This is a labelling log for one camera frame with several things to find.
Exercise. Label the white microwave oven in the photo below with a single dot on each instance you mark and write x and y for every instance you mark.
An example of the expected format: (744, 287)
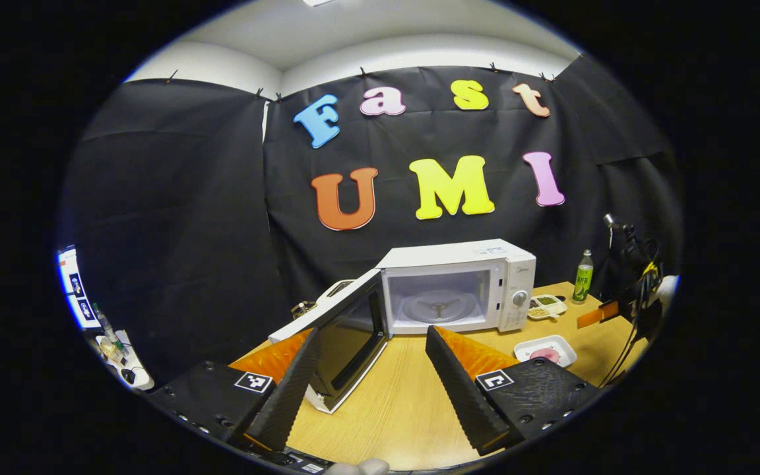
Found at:
(459, 254)

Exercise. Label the ceiling light panel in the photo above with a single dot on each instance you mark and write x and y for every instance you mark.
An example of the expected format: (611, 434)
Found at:
(317, 2)

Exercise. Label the white side desk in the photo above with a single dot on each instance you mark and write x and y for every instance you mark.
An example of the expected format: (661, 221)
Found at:
(139, 376)

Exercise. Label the black backdrop cloth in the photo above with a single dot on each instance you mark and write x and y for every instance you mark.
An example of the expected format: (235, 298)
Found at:
(189, 218)

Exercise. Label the green drink bottle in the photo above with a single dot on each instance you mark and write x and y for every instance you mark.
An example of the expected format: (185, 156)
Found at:
(582, 280)

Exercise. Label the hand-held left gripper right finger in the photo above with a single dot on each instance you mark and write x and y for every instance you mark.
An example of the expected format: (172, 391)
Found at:
(462, 396)

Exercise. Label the pink meat slice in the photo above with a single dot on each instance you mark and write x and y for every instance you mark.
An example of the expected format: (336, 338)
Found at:
(545, 355)

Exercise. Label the white toaster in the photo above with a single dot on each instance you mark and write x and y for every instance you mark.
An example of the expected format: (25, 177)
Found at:
(337, 290)

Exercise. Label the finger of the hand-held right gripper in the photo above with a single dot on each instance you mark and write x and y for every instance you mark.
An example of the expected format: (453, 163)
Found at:
(598, 315)

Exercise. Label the glass turntable plate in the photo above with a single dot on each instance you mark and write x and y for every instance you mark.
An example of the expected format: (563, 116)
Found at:
(439, 307)

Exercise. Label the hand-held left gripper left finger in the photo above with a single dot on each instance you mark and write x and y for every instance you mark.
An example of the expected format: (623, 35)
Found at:
(291, 389)

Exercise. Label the computer monitor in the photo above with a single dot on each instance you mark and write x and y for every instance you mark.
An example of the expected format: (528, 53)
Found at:
(76, 287)

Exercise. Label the divided dish of beans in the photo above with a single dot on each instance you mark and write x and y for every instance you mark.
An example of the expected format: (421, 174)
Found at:
(546, 307)

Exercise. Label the black computer mouse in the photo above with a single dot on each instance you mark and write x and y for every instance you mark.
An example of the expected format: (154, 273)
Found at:
(128, 376)

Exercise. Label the white rectangular plate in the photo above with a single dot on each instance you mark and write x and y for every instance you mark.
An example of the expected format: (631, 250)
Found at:
(561, 344)

